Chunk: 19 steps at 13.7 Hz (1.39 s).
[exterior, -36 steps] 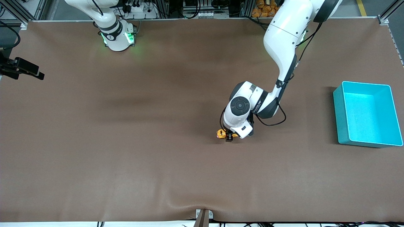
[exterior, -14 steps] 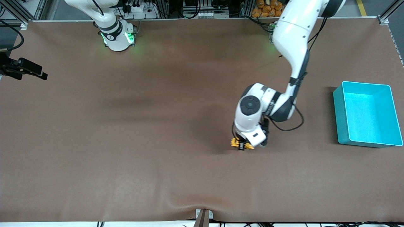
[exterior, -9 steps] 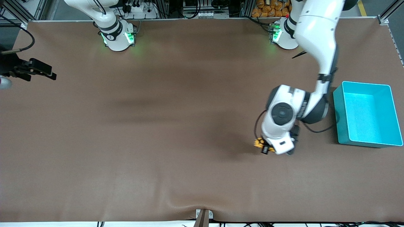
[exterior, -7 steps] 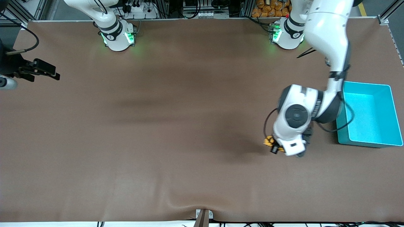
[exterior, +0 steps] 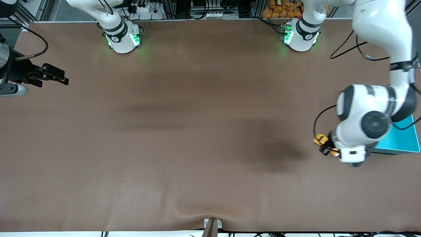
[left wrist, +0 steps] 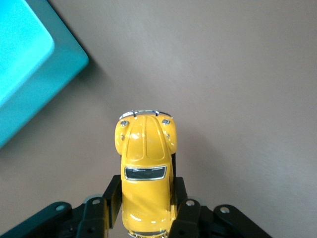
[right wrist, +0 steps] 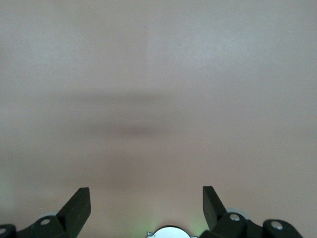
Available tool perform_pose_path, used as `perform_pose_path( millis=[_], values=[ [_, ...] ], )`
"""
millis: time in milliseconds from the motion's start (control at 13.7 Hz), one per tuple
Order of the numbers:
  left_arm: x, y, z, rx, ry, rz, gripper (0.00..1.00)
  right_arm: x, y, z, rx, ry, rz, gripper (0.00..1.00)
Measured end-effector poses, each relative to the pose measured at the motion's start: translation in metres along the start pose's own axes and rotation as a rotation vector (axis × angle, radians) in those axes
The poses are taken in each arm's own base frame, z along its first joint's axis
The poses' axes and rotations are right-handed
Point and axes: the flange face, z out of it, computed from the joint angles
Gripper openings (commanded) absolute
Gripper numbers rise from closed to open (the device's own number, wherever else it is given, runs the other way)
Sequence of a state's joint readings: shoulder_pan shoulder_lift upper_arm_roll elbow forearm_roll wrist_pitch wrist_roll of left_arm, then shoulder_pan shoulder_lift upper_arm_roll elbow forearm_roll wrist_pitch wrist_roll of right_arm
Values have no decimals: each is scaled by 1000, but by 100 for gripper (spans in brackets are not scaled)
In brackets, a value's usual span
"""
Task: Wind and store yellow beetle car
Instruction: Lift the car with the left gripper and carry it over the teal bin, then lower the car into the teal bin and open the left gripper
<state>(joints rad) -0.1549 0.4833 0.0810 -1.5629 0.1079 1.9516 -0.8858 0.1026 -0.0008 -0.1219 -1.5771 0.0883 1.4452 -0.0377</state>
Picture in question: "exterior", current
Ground yellow beetle toy car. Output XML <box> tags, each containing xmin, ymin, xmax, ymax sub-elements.
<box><xmin>313</xmin><ymin>133</ymin><xmax>340</xmax><ymax>157</ymax></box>

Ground teal plastic bin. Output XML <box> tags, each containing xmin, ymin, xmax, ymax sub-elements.
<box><xmin>371</xmin><ymin>114</ymin><xmax>421</xmax><ymax>155</ymax></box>

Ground white power strip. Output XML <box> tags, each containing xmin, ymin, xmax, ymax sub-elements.
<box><xmin>127</xmin><ymin>0</ymin><xmax>165</xmax><ymax>20</ymax></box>

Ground brown table mat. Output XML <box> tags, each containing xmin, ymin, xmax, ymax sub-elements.
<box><xmin>0</xmin><ymin>18</ymin><xmax>421</xmax><ymax>233</ymax></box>

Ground orange snack packs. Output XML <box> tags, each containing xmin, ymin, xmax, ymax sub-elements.
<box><xmin>262</xmin><ymin>0</ymin><xmax>305</xmax><ymax>19</ymax></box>

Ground grey equipment rack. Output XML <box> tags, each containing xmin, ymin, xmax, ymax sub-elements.
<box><xmin>189</xmin><ymin>0</ymin><xmax>242</xmax><ymax>20</ymax></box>

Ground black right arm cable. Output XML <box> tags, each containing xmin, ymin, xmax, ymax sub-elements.
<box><xmin>7</xmin><ymin>18</ymin><xmax>49</xmax><ymax>62</ymax></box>

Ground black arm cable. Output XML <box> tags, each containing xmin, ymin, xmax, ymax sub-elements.
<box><xmin>7</xmin><ymin>18</ymin><xmax>49</xmax><ymax>62</ymax></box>
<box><xmin>313</xmin><ymin>30</ymin><xmax>421</xmax><ymax>136</ymax></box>

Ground aluminium frame rails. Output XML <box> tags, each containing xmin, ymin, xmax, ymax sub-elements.
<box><xmin>10</xmin><ymin>0</ymin><xmax>61</xmax><ymax>22</ymax></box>

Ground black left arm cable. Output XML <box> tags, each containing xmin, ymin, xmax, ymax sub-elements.
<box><xmin>313</xmin><ymin>30</ymin><xmax>421</xmax><ymax>136</ymax></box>

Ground metal table edge bracket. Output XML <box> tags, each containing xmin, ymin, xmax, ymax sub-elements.
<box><xmin>204</xmin><ymin>218</ymin><xmax>223</xmax><ymax>237</ymax></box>

